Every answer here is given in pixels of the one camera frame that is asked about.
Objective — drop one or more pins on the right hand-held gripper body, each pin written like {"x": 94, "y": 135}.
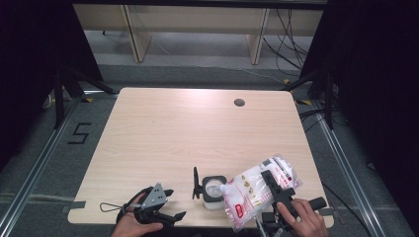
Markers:
{"x": 283, "y": 196}

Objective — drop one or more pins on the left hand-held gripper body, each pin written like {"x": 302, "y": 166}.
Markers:
{"x": 154, "y": 197}

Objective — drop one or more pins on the red and white plastic bag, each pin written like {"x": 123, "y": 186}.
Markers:
{"x": 250, "y": 194}

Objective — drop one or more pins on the person's right hand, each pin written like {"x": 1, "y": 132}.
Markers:
{"x": 304, "y": 223}

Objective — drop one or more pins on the person's left hand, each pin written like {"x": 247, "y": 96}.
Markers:
{"x": 131, "y": 228}

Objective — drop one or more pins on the grey tape strip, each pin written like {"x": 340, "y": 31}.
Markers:
{"x": 77, "y": 205}

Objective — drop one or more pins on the grey table grommet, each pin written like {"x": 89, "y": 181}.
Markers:
{"x": 239, "y": 102}

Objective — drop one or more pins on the black metal stand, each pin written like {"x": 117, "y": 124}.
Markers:
{"x": 59, "y": 98}
{"x": 328, "y": 105}

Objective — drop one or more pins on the black curtain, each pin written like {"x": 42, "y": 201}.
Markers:
{"x": 378, "y": 65}
{"x": 26, "y": 49}

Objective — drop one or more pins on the light wooden desk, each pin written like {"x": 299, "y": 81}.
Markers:
{"x": 197, "y": 18}

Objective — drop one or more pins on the aluminium floor rail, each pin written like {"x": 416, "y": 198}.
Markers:
{"x": 42, "y": 154}
{"x": 354, "y": 184}

